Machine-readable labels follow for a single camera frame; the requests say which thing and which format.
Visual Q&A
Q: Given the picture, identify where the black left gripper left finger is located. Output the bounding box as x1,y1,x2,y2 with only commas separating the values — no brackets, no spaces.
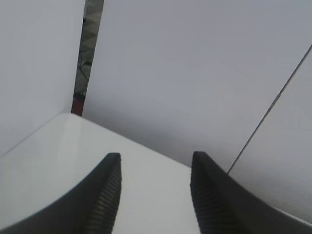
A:
1,153,121,234

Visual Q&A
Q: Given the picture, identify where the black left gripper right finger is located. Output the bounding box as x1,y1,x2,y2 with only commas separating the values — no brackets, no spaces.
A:
190,151,312,234

